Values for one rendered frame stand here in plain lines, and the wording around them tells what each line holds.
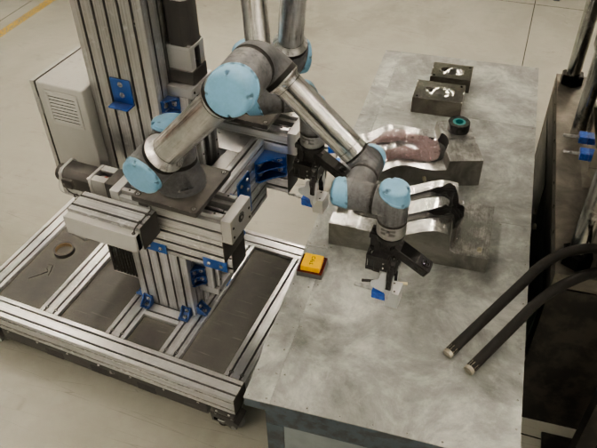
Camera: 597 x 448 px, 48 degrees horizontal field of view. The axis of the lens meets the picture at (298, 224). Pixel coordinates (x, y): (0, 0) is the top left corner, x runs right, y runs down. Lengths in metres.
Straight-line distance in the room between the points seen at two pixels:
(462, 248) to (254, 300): 1.03
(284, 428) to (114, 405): 1.10
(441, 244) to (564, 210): 0.56
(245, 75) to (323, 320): 0.78
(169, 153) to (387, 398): 0.85
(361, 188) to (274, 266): 1.37
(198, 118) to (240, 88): 0.17
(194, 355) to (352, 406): 1.02
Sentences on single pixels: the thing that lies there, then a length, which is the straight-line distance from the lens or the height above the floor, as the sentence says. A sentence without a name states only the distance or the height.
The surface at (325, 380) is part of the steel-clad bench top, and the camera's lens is 1.83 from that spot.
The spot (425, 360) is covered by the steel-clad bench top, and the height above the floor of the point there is 0.80.
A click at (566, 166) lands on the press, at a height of 0.78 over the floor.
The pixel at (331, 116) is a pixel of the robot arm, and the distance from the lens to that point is 1.69.
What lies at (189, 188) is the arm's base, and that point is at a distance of 2.01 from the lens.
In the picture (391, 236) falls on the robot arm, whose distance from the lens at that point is 1.67.
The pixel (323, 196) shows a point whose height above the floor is 0.96.
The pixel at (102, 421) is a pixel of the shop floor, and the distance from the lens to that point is 2.82.
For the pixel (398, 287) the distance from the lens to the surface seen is 1.84.
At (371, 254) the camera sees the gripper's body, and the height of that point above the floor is 1.09.
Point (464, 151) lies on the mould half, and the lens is 2.45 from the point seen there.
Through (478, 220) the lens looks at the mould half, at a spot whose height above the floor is 0.86.
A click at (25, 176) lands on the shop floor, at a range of 4.11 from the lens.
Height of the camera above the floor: 2.29
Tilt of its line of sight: 42 degrees down
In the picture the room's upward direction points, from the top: 1 degrees counter-clockwise
